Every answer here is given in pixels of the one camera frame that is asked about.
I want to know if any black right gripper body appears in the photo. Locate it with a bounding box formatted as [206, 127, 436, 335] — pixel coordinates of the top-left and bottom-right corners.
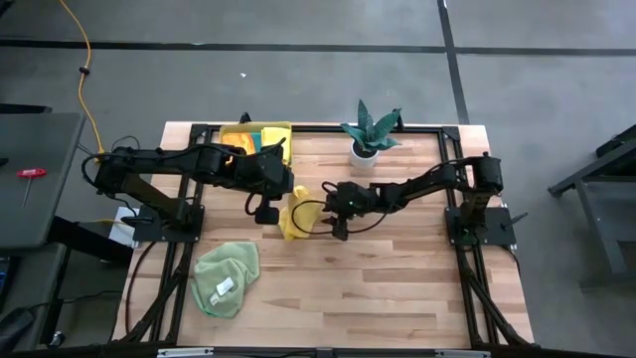
[324, 180, 383, 225]

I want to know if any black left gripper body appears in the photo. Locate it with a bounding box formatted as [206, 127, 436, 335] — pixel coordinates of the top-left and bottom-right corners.
[236, 143, 296, 199]

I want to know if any yellow microfiber towel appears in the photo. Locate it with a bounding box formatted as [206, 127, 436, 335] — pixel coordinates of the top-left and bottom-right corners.
[259, 125, 293, 166]
[278, 184, 325, 243]

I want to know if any orange microfiber towel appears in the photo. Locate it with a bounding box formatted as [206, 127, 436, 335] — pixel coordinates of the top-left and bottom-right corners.
[221, 130, 257, 168]

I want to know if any green microfiber towel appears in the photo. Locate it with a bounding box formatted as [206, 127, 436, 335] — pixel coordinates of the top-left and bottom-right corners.
[190, 240, 261, 320]

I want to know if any white round plant pot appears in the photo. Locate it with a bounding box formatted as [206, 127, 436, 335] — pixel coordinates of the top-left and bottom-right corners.
[348, 139, 381, 170]

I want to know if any yellow translucent plastic bin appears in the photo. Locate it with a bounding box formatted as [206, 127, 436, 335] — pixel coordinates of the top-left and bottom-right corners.
[218, 120, 295, 168]

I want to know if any green snake plant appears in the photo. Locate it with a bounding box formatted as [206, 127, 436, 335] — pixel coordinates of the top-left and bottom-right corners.
[339, 98, 403, 153]

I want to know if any white paper sheet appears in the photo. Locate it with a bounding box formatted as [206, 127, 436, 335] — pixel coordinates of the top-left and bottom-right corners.
[107, 205, 143, 249]

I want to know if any grey side table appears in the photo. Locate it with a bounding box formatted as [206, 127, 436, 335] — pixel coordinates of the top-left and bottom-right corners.
[0, 110, 87, 251]

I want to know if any grey metal bench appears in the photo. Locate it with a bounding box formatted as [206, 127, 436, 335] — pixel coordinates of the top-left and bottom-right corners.
[547, 122, 636, 290]

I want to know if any dark low table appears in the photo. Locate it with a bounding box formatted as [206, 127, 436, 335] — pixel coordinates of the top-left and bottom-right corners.
[0, 241, 69, 352]

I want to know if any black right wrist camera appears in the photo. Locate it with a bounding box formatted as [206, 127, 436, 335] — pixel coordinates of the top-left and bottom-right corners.
[331, 218, 351, 244]

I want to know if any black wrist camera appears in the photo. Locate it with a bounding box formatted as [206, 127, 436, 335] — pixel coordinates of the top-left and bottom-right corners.
[253, 195, 281, 226]
[331, 218, 351, 244]

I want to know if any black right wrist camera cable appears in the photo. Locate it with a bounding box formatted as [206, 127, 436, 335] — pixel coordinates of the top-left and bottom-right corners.
[289, 180, 395, 237]

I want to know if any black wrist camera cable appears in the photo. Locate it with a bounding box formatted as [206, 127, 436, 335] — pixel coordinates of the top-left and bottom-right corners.
[243, 190, 265, 218]
[289, 180, 395, 237]

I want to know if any black left wrist camera cable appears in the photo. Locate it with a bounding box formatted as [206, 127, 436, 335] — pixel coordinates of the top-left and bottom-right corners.
[243, 190, 265, 218]

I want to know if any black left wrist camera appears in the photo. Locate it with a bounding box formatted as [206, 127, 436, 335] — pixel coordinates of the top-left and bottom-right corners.
[253, 195, 281, 226]

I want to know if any silver metal bracket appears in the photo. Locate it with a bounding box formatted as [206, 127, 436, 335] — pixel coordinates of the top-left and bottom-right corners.
[156, 346, 216, 358]
[433, 348, 492, 358]

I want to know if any yellow power cable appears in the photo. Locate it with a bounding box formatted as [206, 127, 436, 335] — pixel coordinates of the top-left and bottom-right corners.
[58, 0, 108, 156]

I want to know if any red-handled hex key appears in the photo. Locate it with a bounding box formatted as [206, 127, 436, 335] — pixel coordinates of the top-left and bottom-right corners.
[15, 166, 49, 208]

